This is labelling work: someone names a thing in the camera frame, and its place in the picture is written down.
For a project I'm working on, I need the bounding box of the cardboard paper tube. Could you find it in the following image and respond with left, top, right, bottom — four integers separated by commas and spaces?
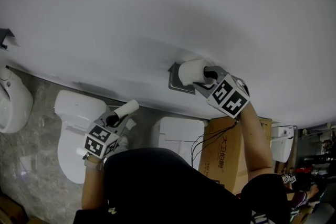
114, 99, 140, 119

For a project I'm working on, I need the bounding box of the large cardboard box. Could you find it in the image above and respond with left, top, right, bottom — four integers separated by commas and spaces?
198, 115, 273, 195

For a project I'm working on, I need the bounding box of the person's black shirt torso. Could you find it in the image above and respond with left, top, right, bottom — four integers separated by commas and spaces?
73, 147, 291, 224

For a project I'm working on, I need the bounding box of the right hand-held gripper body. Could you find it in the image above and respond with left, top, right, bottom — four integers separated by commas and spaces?
206, 72, 250, 120

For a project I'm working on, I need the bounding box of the black wall paper holder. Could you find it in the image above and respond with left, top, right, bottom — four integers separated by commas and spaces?
167, 61, 197, 95

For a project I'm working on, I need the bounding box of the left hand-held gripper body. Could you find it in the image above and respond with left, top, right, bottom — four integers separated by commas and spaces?
83, 119, 124, 159

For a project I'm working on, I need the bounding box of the white wristband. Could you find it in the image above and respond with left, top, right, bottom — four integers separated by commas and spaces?
83, 156, 105, 172

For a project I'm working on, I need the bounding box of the white toilet with flat lid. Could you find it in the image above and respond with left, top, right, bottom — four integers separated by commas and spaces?
151, 116, 208, 166

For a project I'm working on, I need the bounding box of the small black wall bracket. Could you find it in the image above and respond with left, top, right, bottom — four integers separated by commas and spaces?
0, 28, 16, 51

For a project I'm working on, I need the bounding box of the white urinal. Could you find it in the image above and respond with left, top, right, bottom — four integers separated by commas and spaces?
0, 65, 34, 134

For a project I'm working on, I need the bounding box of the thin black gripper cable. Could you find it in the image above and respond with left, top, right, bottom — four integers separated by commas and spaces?
190, 119, 240, 169

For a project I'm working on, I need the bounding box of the white toilet paper roll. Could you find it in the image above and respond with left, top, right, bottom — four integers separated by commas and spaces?
177, 58, 215, 87

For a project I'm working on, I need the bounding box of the person's left forearm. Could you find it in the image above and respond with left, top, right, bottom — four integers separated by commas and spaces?
81, 161, 106, 210

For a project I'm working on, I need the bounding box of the white toilet with rounded tank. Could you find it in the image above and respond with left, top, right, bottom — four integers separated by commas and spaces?
54, 89, 112, 184

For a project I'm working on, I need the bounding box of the person's right forearm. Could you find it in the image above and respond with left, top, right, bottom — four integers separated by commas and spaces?
237, 101, 274, 180

